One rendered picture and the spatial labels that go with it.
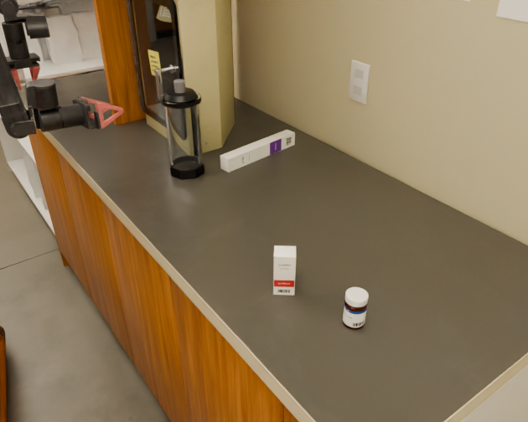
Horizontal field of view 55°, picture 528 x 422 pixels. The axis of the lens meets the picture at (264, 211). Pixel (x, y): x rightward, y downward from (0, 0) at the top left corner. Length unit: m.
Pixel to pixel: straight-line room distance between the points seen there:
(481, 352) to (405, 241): 0.34
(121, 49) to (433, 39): 0.98
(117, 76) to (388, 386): 1.33
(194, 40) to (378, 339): 0.94
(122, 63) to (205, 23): 0.43
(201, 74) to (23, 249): 1.79
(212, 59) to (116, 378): 1.30
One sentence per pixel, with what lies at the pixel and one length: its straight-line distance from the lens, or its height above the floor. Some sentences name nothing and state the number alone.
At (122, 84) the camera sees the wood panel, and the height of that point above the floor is 1.07.
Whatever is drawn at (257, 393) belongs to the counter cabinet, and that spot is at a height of 0.78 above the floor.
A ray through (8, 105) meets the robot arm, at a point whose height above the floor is 1.20.
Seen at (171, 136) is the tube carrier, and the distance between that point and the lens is 1.42.
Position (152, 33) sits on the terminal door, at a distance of 1.60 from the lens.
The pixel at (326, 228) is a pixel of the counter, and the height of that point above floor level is 0.94.
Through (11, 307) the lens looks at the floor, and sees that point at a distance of 2.66.
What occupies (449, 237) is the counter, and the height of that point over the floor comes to 0.94.
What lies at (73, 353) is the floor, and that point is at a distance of 2.33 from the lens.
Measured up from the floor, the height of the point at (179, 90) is 1.19.
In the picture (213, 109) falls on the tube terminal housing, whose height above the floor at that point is 1.07.
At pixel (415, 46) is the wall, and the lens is 1.40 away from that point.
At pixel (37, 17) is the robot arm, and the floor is 1.31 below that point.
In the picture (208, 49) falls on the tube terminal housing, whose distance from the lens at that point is 1.51.
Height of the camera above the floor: 1.63
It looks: 32 degrees down
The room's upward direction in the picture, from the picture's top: straight up
